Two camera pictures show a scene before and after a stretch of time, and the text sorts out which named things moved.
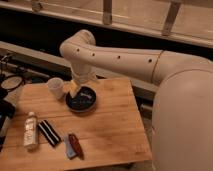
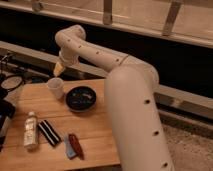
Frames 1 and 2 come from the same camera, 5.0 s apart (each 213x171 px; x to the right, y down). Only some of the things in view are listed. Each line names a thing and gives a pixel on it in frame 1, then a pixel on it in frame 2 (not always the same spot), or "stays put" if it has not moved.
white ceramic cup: [55, 86] stays put
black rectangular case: [51, 136] stays put
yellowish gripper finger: [73, 88] → [58, 69]
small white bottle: [31, 131] stays put
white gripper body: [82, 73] → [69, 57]
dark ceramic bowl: [83, 101] stays put
